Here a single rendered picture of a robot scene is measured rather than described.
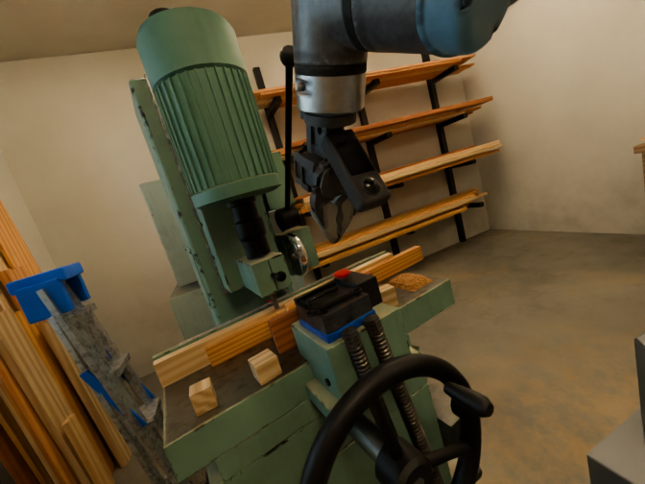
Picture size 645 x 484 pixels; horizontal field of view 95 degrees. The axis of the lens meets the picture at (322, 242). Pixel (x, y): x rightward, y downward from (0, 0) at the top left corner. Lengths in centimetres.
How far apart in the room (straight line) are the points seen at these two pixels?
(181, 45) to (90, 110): 265
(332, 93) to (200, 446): 51
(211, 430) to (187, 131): 47
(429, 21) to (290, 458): 61
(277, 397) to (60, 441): 156
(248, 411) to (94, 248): 271
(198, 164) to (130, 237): 251
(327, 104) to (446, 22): 15
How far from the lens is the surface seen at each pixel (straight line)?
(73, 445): 200
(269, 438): 57
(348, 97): 40
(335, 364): 45
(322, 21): 38
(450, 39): 32
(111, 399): 142
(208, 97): 58
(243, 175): 55
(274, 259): 60
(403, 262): 83
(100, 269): 313
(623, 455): 88
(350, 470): 69
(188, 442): 53
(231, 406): 52
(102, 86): 326
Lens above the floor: 117
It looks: 10 degrees down
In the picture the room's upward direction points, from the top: 16 degrees counter-clockwise
